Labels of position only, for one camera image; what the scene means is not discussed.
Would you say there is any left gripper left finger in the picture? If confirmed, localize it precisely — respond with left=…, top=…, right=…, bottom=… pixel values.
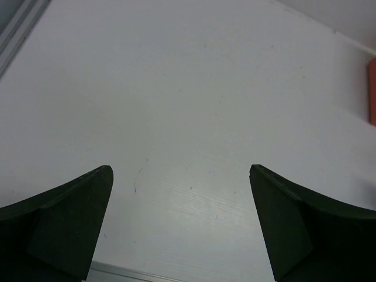
left=1, top=165, right=113, bottom=281

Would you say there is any red drawer box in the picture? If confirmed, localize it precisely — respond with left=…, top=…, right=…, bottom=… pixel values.
left=367, top=58, right=376, bottom=126

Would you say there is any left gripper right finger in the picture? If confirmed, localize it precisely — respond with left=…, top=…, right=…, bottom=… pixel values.
left=250, top=164, right=375, bottom=281

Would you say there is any aluminium rail frame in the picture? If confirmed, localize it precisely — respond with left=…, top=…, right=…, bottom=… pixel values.
left=1, top=1, right=50, bottom=76

